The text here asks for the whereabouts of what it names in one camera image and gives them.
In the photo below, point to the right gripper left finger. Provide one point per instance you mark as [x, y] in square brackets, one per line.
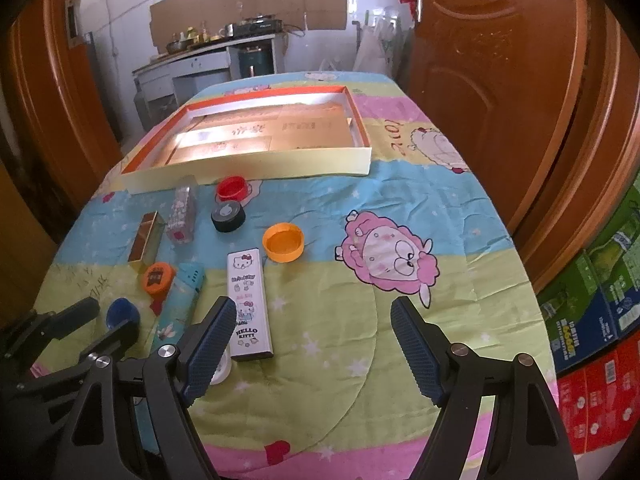
[202, 347]

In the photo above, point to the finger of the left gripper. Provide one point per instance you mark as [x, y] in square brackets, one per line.
[58, 325]
[108, 349]

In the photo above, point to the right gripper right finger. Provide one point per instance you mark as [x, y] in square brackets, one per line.
[424, 346]

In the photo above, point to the white bottle cap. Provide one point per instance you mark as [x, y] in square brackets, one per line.
[223, 369]

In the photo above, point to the blue bottle cap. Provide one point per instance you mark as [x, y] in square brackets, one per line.
[120, 311]

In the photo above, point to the white Hello Kitty case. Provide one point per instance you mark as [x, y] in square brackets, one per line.
[251, 339]

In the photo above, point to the teal lighter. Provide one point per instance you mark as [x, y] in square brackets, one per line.
[178, 308]

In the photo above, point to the gold rectangular box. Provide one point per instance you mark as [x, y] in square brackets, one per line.
[147, 241]

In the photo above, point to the red bottle cap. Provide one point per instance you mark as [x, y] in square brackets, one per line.
[232, 188]

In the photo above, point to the cartoon sheep patterned tablecloth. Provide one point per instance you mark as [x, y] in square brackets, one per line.
[337, 399]

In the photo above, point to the black tape roll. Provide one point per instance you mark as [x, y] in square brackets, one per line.
[228, 216]

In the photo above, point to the green cardboard box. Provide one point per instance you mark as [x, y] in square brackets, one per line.
[594, 301]

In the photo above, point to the red cardboard box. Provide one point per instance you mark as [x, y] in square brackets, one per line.
[599, 402]

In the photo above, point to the orange rimmed cardboard tray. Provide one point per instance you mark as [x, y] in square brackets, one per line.
[275, 133]

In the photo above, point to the grey kitchen counter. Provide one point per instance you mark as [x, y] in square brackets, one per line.
[168, 83]

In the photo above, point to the teal air fryer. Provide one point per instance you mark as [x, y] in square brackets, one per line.
[255, 61]

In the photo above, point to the white hanging sack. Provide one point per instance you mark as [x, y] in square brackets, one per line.
[376, 51]

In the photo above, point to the brown wooden door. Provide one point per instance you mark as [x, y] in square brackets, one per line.
[541, 99]

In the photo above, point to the black gas stove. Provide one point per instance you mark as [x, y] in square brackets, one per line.
[258, 27]

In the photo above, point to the cardboard wall sheets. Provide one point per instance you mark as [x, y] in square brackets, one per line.
[170, 18]

